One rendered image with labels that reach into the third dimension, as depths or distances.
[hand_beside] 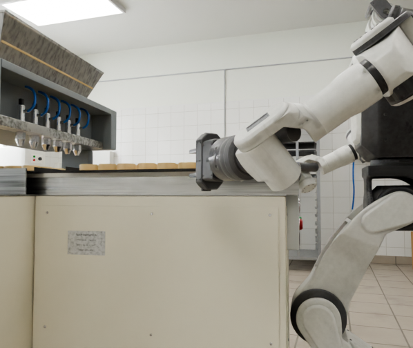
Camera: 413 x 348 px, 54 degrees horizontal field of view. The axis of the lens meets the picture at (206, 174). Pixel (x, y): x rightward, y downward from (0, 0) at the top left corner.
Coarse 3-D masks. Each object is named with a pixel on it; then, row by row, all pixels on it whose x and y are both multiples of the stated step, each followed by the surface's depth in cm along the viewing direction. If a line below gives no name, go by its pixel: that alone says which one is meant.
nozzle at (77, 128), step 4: (80, 108) 147; (88, 116) 146; (76, 120) 146; (88, 120) 146; (80, 124) 147; (76, 128) 145; (80, 128) 146; (76, 132) 145; (76, 144) 145; (76, 148) 145; (80, 148) 146; (76, 152) 145; (80, 152) 146
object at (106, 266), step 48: (48, 240) 111; (96, 240) 108; (144, 240) 105; (192, 240) 102; (240, 240) 100; (48, 288) 110; (96, 288) 107; (144, 288) 104; (192, 288) 102; (240, 288) 99; (288, 288) 114; (48, 336) 109; (96, 336) 106; (144, 336) 104; (192, 336) 101; (240, 336) 98; (288, 336) 105
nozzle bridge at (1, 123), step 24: (0, 72) 100; (24, 72) 109; (0, 96) 100; (24, 96) 122; (48, 96) 130; (72, 96) 132; (0, 120) 104; (72, 120) 148; (96, 120) 162; (24, 144) 146; (72, 144) 146; (96, 144) 155
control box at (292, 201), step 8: (288, 200) 102; (296, 200) 102; (288, 208) 102; (296, 208) 102; (288, 216) 102; (296, 216) 102; (288, 224) 102; (296, 224) 102; (288, 232) 102; (296, 232) 102; (288, 240) 102; (296, 240) 102; (288, 248) 102; (296, 248) 101
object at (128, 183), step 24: (48, 192) 113; (72, 192) 111; (96, 192) 110; (120, 192) 108; (144, 192) 107; (168, 192) 105; (192, 192) 104; (216, 192) 103; (240, 192) 101; (264, 192) 100; (288, 192) 99
